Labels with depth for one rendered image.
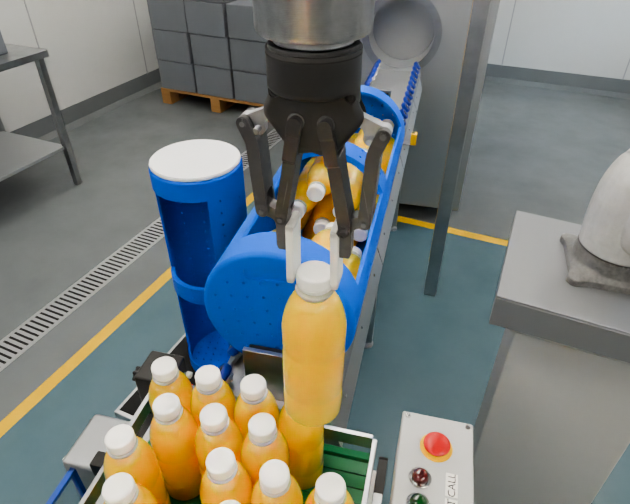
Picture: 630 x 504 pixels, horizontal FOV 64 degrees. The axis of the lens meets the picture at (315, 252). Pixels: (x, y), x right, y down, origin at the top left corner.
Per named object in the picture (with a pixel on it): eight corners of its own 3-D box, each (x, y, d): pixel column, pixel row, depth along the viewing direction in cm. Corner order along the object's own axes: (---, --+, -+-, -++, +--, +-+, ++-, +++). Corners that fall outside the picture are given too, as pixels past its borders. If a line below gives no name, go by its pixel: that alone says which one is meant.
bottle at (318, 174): (320, 165, 131) (302, 201, 116) (320, 140, 126) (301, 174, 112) (347, 168, 129) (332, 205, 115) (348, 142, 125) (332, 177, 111)
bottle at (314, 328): (321, 435, 60) (324, 318, 49) (273, 408, 63) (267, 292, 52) (351, 395, 64) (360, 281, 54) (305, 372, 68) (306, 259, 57)
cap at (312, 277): (320, 305, 51) (320, 291, 50) (288, 291, 53) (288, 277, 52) (340, 285, 53) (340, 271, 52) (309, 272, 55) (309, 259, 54)
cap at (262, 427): (251, 448, 70) (250, 441, 69) (247, 424, 73) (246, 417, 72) (278, 442, 71) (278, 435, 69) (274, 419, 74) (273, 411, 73)
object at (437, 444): (449, 438, 70) (451, 433, 69) (449, 462, 67) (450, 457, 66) (423, 433, 70) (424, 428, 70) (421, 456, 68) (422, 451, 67)
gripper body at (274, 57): (376, 28, 40) (369, 137, 46) (275, 22, 42) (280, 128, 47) (360, 53, 34) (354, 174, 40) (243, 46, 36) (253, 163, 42)
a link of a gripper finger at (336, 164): (323, 105, 43) (339, 103, 43) (345, 216, 49) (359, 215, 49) (312, 122, 40) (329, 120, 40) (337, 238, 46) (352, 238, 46)
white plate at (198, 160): (167, 137, 167) (168, 140, 168) (133, 176, 145) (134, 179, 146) (249, 141, 165) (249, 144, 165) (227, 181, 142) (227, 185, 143)
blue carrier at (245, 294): (406, 169, 163) (403, 81, 147) (361, 379, 94) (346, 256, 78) (321, 170, 170) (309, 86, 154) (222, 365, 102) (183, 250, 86)
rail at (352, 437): (372, 444, 86) (373, 434, 84) (371, 448, 85) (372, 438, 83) (158, 398, 93) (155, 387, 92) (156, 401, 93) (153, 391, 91)
